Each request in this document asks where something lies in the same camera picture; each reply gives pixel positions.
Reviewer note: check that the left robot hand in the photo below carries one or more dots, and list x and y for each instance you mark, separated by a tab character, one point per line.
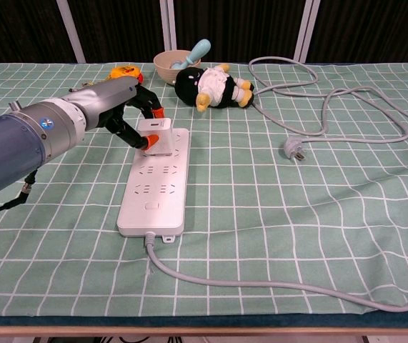
107	98

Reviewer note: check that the white charger adapter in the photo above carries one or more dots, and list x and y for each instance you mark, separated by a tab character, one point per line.
160	143

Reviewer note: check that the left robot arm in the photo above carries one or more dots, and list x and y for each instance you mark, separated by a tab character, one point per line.
10	150

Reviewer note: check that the white power strip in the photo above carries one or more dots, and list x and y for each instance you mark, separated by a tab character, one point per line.
153	218

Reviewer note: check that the yellow tape measure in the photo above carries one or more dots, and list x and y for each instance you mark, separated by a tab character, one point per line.
121	71

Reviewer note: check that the beige bowl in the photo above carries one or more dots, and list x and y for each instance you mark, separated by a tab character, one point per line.
164	71

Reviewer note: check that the black penguin plush toy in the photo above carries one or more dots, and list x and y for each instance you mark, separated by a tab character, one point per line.
189	85

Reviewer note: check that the light blue spoon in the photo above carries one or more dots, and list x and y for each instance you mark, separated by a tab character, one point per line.
200	50

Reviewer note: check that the grey three-pin plug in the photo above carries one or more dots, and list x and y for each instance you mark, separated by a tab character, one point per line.
291	145

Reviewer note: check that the green checked tablecloth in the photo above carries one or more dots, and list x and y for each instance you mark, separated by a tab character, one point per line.
261	214

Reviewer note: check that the white frame post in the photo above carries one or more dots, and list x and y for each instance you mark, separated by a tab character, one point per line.
305	28
71	28
167	25

